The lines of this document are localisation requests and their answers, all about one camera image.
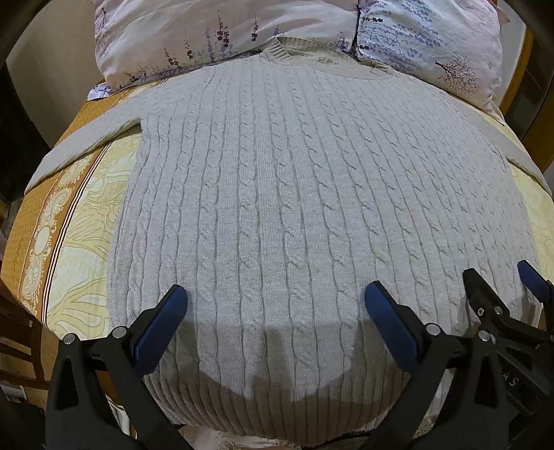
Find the blue floral pillow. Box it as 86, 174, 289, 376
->
355, 0, 503, 110

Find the beige cable-knit sweater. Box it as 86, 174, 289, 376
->
26, 37, 552, 435

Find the yellow patterned bedsheet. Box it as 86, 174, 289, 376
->
0, 78, 554, 450

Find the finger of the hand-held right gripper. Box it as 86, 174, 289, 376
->
517, 260, 554, 313
462, 268, 543, 343

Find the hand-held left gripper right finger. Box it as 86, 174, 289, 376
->
364, 281, 520, 450

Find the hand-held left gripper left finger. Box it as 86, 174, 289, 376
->
45, 284, 189, 450

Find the pink floral pillow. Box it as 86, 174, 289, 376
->
89, 0, 362, 101

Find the wooden headboard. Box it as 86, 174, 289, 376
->
498, 26, 554, 170

